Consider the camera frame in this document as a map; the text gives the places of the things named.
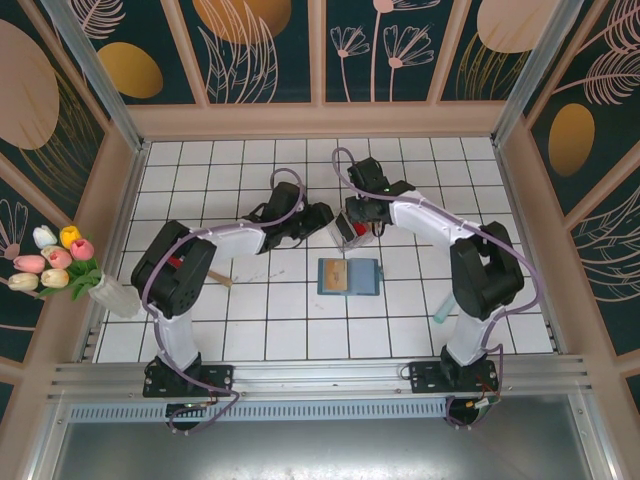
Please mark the gold numbered credit card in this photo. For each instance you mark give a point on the gold numbered credit card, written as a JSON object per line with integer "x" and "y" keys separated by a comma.
{"x": 336, "y": 276}

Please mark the black credit card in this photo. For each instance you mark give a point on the black credit card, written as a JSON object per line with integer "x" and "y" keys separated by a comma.
{"x": 345, "y": 226}

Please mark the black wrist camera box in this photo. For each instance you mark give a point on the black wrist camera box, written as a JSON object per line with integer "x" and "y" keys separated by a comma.
{"x": 367, "y": 172}
{"x": 287, "y": 197}

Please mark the red credit card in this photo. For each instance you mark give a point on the red credit card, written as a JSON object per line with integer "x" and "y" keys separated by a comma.
{"x": 360, "y": 230}

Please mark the red pink tulip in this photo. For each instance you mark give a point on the red pink tulip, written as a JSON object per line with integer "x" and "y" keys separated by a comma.
{"x": 81, "y": 248}

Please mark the cream pink tulip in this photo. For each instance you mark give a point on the cream pink tulip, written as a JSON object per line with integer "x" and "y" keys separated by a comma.
{"x": 56, "y": 256}

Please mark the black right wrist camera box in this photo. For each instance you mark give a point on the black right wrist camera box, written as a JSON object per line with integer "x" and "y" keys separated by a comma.
{"x": 367, "y": 172}

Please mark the clear acrylic card box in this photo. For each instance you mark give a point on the clear acrylic card box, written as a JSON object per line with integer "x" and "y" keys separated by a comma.
{"x": 350, "y": 244}

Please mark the aluminium mounting rail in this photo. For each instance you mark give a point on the aluminium mounting rail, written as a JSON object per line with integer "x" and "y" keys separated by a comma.
{"x": 320, "y": 375}

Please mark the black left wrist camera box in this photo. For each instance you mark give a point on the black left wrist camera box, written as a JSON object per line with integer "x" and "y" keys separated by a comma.
{"x": 287, "y": 197}

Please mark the aluminium side rail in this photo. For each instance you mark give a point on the aluminium side rail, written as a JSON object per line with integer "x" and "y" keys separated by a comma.
{"x": 92, "y": 340}
{"x": 555, "y": 335}

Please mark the teal plastic hand-shaped scratcher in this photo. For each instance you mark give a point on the teal plastic hand-shaped scratcher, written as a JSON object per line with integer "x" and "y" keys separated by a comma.
{"x": 442, "y": 314}

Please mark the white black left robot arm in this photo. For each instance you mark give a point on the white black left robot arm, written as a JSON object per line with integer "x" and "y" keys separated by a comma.
{"x": 175, "y": 340}

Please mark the wooden stick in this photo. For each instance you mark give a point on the wooden stick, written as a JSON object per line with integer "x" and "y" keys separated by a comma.
{"x": 222, "y": 280}

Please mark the white ribbed vase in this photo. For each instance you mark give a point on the white ribbed vase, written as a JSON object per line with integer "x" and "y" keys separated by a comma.
{"x": 117, "y": 297}

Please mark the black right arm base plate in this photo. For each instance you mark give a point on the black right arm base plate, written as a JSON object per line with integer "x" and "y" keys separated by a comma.
{"x": 425, "y": 377}

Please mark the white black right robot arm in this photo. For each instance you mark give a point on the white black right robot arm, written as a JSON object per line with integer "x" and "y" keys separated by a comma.
{"x": 467, "y": 335}

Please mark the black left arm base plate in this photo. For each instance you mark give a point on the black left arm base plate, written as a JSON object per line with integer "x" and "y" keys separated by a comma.
{"x": 220, "y": 375}

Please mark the aluminium frame post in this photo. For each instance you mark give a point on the aluminium frame post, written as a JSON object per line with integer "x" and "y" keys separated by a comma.
{"x": 95, "y": 75}
{"x": 535, "y": 65}

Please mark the peach yellow tulip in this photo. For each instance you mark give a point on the peach yellow tulip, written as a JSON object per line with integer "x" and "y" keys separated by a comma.
{"x": 54, "y": 277}

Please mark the white tulip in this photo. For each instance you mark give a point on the white tulip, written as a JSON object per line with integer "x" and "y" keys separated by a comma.
{"x": 43, "y": 235}

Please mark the teal leather card holder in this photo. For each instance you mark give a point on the teal leather card holder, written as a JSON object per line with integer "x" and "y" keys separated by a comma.
{"x": 362, "y": 277}

